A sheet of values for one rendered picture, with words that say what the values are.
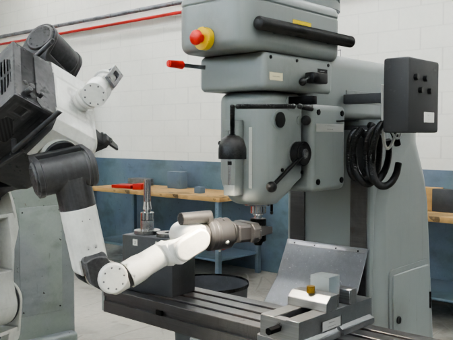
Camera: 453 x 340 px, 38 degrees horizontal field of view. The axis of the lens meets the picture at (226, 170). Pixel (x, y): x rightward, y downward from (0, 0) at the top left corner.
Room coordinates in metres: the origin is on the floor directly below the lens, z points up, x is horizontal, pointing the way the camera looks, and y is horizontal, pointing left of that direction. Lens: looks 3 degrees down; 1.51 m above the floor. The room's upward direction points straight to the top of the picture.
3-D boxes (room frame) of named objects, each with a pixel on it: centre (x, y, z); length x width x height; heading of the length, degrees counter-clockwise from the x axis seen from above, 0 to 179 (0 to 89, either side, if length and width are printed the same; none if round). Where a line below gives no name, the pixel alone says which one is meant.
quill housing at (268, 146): (1.89, -0.10, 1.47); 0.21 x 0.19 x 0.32; 49
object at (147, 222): (2.20, 0.27, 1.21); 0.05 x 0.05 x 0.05
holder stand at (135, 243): (2.18, 0.23, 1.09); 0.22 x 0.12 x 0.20; 55
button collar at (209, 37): (1.72, 0.06, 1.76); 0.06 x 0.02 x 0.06; 49
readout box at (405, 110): (1.89, -0.54, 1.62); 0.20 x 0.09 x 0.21; 139
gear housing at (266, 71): (1.92, -0.12, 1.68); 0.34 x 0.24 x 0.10; 139
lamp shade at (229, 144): (1.66, -0.01, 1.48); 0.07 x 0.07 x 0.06
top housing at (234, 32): (1.90, -0.10, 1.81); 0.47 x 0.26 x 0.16; 139
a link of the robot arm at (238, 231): (1.84, -0.02, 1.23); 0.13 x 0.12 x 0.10; 34
